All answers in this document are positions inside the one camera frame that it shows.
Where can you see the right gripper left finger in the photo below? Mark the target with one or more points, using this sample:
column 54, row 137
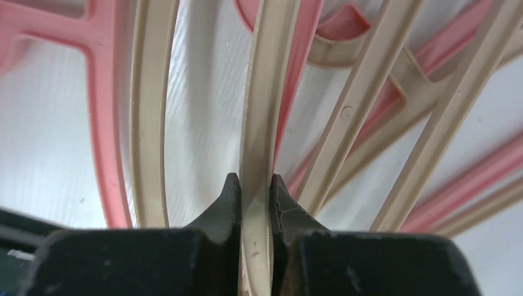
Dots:
column 201, row 258

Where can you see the right pink hanger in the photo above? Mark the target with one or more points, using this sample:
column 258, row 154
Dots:
column 441, row 82

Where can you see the middle pink hanger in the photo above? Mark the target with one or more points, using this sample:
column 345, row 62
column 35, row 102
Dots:
column 334, row 42

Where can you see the left pink hanger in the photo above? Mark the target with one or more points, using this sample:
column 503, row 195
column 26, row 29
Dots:
column 97, row 35

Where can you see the beige hanger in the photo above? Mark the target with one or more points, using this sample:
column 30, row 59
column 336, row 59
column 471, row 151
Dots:
column 152, row 43
column 269, row 53

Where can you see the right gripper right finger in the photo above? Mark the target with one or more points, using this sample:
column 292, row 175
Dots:
column 310, row 259

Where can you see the pink hanger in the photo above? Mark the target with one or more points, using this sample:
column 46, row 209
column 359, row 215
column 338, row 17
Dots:
column 441, row 82
column 334, row 42
column 97, row 35

